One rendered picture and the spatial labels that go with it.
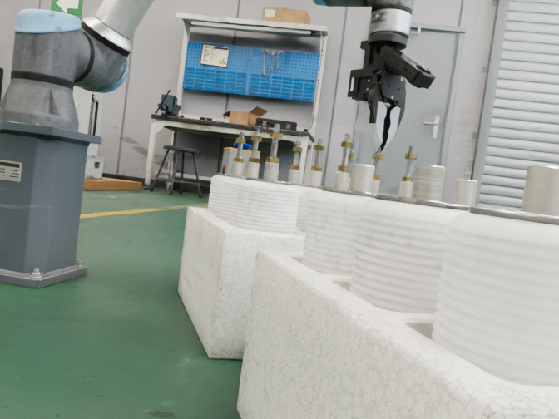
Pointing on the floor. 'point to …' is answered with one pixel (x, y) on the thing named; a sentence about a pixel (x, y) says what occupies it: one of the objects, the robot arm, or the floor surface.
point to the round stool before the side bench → (175, 169)
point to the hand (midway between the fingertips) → (381, 145)
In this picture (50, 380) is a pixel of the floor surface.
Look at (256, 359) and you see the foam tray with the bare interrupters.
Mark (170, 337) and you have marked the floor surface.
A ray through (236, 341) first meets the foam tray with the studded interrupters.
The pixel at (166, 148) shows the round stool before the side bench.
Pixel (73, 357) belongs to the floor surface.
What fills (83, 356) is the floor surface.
